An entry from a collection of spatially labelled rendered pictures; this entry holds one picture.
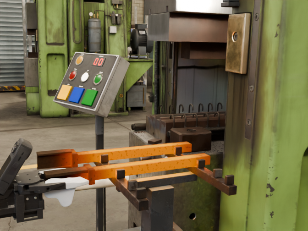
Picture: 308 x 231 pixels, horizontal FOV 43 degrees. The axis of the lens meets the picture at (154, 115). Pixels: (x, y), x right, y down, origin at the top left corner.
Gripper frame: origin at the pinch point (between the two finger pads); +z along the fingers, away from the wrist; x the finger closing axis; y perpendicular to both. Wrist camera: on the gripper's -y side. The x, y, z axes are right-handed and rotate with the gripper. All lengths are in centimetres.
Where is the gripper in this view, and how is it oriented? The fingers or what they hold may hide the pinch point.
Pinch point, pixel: (79, 174)
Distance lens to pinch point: 88.5
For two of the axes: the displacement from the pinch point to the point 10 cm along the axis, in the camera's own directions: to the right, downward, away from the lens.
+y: -0.3, 9.8, 2.0
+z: 9.0, -0.6, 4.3
